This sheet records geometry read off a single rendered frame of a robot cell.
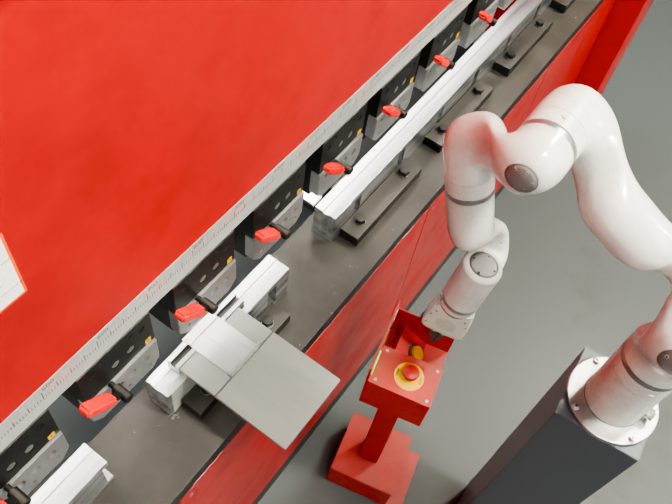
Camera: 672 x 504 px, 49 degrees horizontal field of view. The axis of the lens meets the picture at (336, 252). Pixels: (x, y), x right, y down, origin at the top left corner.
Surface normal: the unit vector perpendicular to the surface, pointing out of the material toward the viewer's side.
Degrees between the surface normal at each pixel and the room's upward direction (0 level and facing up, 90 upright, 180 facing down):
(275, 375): 0
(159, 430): 0
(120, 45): 90
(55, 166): 90
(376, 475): 0
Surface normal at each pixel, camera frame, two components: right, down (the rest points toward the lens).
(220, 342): 0.11, -0.56
